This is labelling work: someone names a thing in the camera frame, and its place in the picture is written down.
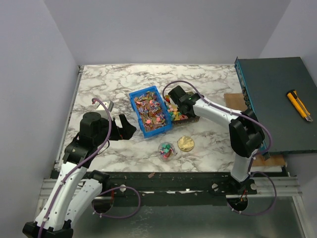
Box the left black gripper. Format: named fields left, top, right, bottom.
left=95, top=114, right=137, bottom=146

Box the metal tin of star candies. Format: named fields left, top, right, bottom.
left=163, top=95, right=200, bottom=125

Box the blue plastic candy bin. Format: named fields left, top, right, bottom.
left=129, top=86, right=172, bottom=138

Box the gold round lid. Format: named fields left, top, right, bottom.
left=177, top=136, right=195, bottom=152

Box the clear plastic round container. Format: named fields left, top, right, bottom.
left=158, top=142, right=177, bottom=162

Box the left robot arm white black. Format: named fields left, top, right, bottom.
left=22, top=112, right=136, bottom=238

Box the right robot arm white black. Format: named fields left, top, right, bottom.
left=168, top=86, right=265, bottom=194

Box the wooden board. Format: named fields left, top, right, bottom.
left=223, top=93, right=285, bottom=168

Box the dark green box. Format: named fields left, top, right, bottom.
left=234, top=57, right=317, bottom=155

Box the yellow utility knife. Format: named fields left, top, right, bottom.
left=286, top=89, right=313, bottom=122

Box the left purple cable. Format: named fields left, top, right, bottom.
left=37, top=98, right=141, bottom=238

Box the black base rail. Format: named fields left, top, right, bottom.
left=95, top=172, right=257, bottom=207

